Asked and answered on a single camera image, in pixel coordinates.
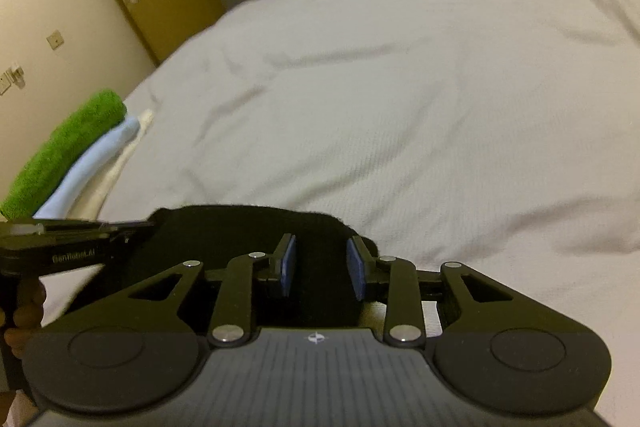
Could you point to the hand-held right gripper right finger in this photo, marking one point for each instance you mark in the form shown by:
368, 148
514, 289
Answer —
356, 269

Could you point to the person's left hand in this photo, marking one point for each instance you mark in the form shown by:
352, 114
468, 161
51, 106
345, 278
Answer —
27, 312

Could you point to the wall switch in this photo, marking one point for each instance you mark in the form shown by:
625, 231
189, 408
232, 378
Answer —
54, 39

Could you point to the white bed sheet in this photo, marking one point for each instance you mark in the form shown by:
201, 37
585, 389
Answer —
400, 97

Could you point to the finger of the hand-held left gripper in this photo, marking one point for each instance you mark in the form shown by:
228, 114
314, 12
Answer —
131, 227

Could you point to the black cloth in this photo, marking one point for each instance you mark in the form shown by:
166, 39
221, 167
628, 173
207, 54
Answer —
240, 227

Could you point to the light blue folded cloth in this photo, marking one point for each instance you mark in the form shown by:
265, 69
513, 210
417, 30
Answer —
95, 167

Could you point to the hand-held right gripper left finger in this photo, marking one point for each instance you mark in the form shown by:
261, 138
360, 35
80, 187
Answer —
289, 267

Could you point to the white folded cloth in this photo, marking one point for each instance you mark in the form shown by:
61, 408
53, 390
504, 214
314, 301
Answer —
112, 179

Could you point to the green towel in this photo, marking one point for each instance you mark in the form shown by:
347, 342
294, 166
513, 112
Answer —
60, 157

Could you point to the wall socket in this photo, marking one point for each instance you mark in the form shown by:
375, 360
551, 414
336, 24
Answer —
11, 79

